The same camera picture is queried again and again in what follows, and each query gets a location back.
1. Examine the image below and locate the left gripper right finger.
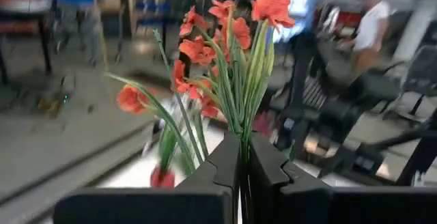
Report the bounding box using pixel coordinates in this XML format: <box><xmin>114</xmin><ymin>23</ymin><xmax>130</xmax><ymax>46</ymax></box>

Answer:
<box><xmin>248</xmin><ymin>131</ymin><xmax>437</xmax><ymax>224</ymax></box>

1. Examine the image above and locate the dark red artificial tulip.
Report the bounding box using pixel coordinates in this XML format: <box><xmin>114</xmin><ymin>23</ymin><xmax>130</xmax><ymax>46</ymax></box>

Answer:
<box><xmin>150</xmin><ymin>124</ymin><xmax>178</xmax><ymax>188</ymax></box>

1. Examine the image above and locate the orange artificial flower bunch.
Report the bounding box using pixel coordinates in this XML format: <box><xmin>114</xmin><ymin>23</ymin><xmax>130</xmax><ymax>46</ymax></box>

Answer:
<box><xmin>104</xmin><ymin>0</ymin><xmax>296</xmax><ymax>184</ymax></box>

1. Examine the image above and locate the red ribbed glass vase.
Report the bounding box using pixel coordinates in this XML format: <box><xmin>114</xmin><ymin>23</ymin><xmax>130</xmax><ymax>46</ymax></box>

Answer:
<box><xmin>252</xmin><ymin>111</ymin><xmax>274</xmax><ymax>138</ymax></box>

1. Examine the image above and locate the person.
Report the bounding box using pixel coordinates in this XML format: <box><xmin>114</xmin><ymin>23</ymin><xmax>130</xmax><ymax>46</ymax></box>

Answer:
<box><xmin>54</xmin><ymin>0</ymin><xmax>103</xmax><ymax>64</ymax></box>
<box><xmin>341</xmin><ymin>0</ymin><xmax>392</xmax><ymax>78</ymax></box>

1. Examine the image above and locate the dark desk with red edge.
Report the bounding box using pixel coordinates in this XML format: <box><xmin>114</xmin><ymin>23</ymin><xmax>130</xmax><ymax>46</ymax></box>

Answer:
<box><xmin>0</xmin><ymin>0</ymin><xmax>54</xmax><ymax>81</ymax></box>

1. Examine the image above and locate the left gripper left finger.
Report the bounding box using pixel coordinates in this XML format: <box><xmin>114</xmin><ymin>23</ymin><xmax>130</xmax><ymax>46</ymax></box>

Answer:
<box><xmin>53</xmin><ymin>130</ymin><xmax>242</xmax><ymax>224</ymax></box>

